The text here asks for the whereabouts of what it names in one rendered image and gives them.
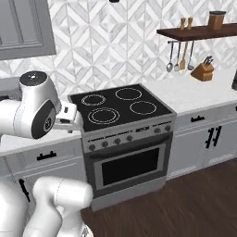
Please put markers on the wooden knife block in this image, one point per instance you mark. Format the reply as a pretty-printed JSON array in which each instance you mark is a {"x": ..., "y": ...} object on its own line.
[{"x": 202, "y": 73}]

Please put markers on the wooden hanging spatula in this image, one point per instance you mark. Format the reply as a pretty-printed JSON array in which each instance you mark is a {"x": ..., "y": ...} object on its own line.
[{"x": 182, "y": 64}]

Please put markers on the black small appliance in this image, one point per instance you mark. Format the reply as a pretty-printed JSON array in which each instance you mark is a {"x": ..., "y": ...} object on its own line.
[{"x": 235, "y": 80}]

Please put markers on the grey wall cupboard door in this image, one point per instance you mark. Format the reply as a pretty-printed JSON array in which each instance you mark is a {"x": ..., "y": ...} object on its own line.
[{"x": 24, "y": 24}]

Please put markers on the dark tool rail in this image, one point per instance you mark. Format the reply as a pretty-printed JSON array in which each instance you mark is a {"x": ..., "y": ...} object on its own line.
[{"x": 172, "y": 41}]

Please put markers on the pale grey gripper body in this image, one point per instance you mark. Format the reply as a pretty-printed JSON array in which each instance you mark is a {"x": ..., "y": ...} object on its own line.
[{"x": 72, "y": 124}]

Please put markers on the dark wooden wall shelf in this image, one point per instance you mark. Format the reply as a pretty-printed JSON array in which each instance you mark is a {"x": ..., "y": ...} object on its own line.
[{"x": 197, "y": 32}]

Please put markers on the brown jar with dark lid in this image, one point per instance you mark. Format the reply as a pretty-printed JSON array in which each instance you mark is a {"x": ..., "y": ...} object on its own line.
[{"x": 216, "y": 21}]

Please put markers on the grey range knob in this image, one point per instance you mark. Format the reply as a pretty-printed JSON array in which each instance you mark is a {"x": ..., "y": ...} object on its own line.
[
  {"x": 104, "y": 144},
  {"x": 167, "y": 127},
  {"x": 117, "y": 141},
  {"x": 129, "y": 138},
  {"x": 157, "y": 130},
  {"x": 91, "y": 147}
]

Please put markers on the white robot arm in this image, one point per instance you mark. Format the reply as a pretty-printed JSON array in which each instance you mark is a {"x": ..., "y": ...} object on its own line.
[{"x": 37, "y": 108}]

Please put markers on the silver oven range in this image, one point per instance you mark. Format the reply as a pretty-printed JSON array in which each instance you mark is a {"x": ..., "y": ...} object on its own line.
[{"x": 129, "y": 129}]

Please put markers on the black hob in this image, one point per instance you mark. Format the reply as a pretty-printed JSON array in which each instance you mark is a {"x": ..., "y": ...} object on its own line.
[{"x": 120, "y": 106}]

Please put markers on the oven door with window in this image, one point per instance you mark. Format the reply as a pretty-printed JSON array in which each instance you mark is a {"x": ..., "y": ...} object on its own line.
[{"x": 129, "y": 182}]

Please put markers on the silver hanging spoon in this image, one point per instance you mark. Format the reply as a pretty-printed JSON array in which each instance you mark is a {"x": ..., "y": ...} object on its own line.
[
  {"x": 177, "y": 66},
  {"x": 169, "y": 66}
]

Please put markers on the grey drawer front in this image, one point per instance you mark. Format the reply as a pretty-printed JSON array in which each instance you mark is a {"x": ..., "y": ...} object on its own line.
[
  {"x": 68, "y": 152},
  {"x": 216, "y": 115}
]

